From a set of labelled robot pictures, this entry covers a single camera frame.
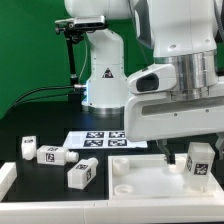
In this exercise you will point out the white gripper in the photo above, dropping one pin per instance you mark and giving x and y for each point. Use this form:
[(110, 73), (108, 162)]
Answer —
[(155, 116)]

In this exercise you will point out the white square table top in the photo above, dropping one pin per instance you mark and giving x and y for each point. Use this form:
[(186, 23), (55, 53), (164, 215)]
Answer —
[(151, 177)]

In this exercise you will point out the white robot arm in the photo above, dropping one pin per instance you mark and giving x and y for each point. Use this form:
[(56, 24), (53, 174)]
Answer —
[(180, 94)]

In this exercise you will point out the marker sheet on table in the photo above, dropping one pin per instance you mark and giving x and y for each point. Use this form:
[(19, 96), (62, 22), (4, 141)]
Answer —
[(100, 140)]

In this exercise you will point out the white U-shaped obstacle fence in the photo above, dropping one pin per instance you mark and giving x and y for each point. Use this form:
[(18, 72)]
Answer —
[(138, 211)]

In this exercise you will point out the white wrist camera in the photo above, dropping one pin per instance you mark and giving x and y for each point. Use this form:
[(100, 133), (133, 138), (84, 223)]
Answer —
[(154, 78)]

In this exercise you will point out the camera on black stand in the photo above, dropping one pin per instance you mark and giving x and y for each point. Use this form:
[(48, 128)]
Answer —
[(73, 30)]

